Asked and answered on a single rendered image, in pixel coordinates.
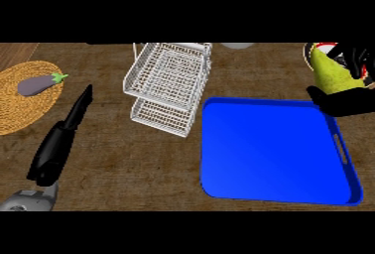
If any pale grey object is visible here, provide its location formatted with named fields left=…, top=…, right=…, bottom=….
left=218, top=42, right=257, bottom=51

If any red rimmed round object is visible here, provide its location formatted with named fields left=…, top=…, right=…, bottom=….
left=301, top=42, right=339, bottom=71

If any white wire tiered basket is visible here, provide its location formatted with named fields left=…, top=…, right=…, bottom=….
left=121, top=42, right=214, bottom=139

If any round woven wicker placemat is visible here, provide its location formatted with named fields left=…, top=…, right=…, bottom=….
left=0, top=60, right=66, bottom=137

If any yellow-green pear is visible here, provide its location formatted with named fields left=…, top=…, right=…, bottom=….
left=308, top=48, right=367, bottom=96

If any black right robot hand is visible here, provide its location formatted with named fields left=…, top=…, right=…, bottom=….
left=304, top=42, right=375, bottom=118

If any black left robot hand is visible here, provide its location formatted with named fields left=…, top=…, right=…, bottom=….
left=25, top=83, right=94, bottom=188

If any purple eggplant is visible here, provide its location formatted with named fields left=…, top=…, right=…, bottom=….
left=16, top=72, right=71, bottom=97

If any blue plastic tray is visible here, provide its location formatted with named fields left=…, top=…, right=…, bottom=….
left=199, top=95, right=366, bottom=207

